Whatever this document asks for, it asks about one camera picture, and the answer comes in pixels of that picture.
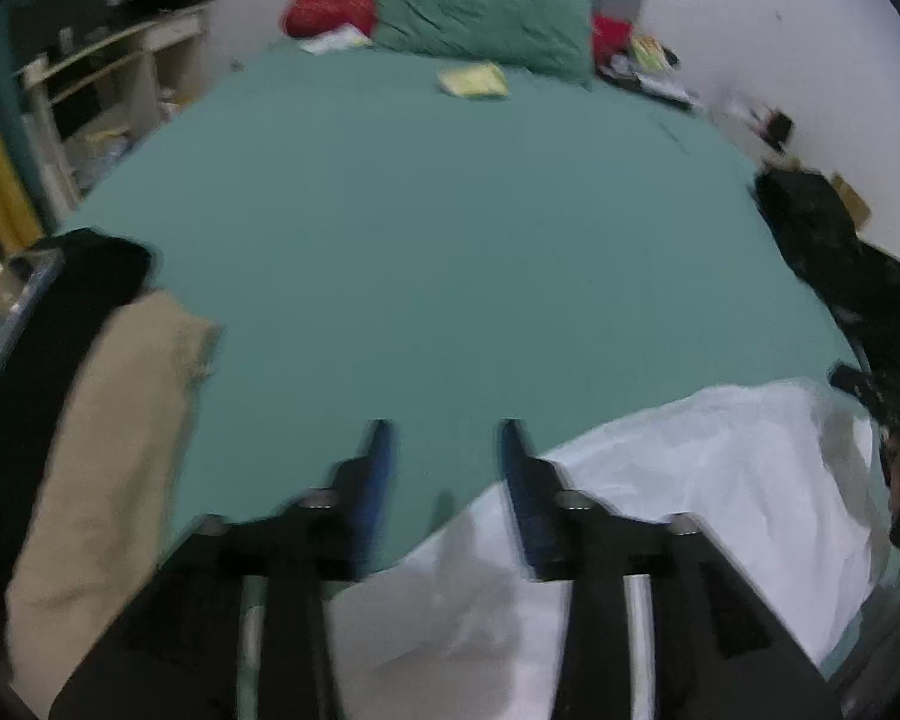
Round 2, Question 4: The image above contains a beige wooden shelf unit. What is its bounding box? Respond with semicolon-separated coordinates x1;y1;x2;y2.
16;4;209;216

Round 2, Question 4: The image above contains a black clothes pile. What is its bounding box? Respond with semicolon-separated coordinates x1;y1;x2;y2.
752;167;900;383

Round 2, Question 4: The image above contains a green pillow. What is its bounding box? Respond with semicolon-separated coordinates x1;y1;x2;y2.
372;0;593;85

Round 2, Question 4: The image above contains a white shirt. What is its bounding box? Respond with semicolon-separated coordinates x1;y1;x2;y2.
328;380;884;718

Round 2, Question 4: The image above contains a black folded garment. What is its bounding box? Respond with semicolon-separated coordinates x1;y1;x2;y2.
0;227;154;660

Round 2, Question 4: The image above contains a beige folded garment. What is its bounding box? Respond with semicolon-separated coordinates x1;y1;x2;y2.
6;291;221;717

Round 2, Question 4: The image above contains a small dark box on floor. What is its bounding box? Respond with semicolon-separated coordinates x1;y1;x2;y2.
751;109;793;153

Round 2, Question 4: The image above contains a green bed sheet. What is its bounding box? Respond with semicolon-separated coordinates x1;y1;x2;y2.
59;40;872;720

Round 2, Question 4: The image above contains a white paper packet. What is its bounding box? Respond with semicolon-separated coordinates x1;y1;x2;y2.
299;23;374;55

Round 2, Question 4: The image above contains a books stack by wall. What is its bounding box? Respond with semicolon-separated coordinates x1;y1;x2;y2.
596;34;701;110

